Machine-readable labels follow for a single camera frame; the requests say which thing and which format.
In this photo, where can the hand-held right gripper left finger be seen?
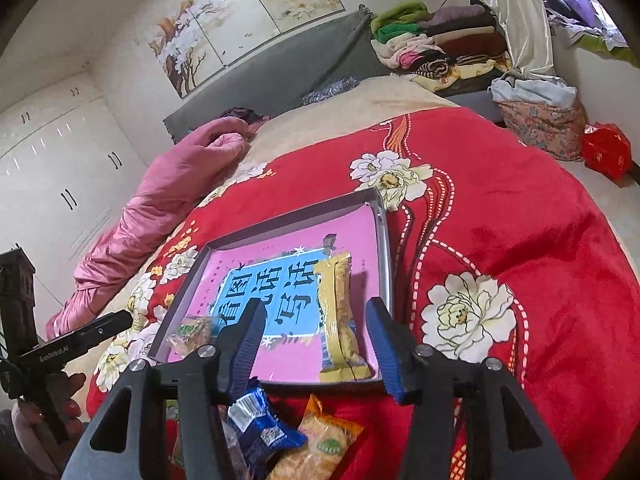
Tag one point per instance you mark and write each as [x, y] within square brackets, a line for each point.
[247, 341]

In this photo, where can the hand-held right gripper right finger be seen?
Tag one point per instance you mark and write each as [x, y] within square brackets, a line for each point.
[385, 346]

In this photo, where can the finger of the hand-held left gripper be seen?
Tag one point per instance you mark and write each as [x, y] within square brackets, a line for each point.
[105, 327]

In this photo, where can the green clear snack packet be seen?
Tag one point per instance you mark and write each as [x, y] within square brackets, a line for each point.
[192, 332]

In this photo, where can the yellow snack packet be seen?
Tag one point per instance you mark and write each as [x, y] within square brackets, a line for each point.
[340, 310]

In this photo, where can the blue snack packet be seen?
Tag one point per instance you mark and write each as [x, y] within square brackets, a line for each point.
[262, 425]

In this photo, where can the orange cracker packet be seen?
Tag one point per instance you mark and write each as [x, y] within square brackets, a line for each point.
[320, 440]

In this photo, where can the grey box tray pink print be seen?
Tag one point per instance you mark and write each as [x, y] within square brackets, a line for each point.
[310, 225]

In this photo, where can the person's left hand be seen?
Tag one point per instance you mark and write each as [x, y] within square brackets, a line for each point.
[70, 395]

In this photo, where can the pink quilt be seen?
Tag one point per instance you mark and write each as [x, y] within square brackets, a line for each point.
[165, 195]

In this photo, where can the white wardrobe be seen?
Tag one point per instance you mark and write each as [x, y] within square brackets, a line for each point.
[55, 160]

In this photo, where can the red floral blanket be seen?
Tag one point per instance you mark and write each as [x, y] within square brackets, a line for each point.
[500, 210]

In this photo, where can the dark garment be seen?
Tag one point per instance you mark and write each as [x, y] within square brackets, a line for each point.
[240, 112]

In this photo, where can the beige bed sheet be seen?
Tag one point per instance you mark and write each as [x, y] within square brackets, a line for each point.
[350, 110]

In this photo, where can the blue patterned cloth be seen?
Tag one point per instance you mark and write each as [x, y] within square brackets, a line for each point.
[332, 89]

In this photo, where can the floral fabric bag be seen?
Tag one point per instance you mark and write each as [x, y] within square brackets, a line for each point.
[545, 127]

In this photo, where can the grey headboard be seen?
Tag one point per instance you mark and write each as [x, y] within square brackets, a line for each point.
[300, 60]

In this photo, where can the pale blue white cloth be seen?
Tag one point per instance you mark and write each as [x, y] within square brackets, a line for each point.
[530, 90]

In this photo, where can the red plastic bag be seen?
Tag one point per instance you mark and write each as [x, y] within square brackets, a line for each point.
[605, 150]

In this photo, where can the pile of folded clothes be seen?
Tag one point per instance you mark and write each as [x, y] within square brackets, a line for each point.
[450, 35]

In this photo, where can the white satin curtain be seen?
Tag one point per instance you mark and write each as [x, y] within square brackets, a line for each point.
[520, 20]

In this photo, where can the purple and green clothes heap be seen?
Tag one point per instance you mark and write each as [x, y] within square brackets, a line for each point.
[585, 15]

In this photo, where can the floral wall painting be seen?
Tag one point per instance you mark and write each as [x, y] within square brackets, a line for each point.
[225, 25]

